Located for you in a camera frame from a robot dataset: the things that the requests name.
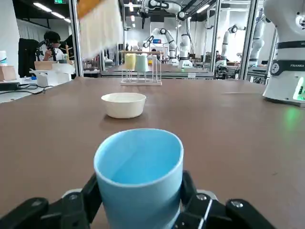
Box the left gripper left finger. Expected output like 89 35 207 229
0 172 103 229

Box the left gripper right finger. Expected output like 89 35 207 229
174 170 278 229

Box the blue plastic cup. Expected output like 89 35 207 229
93 128 184 229

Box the pale yellow cup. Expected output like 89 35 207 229
125 53 136 71

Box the pale green cup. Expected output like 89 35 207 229
135 53 148 72

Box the cream bowl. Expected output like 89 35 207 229
101 92 147 119

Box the black power adapter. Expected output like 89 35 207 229
0 82 21 92

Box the white storage box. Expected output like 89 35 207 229
30 62 76 88

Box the brown cardboard box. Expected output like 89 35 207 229
0 65 17 82

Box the black jacket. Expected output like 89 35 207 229
18 38 40 78

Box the person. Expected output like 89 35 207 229
35 30 62 63

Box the white wire cup rack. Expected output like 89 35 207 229
120 50 164 86

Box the aluminium frame post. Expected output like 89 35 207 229
68 0 84 77
209 0 222 72
239 0 260 81

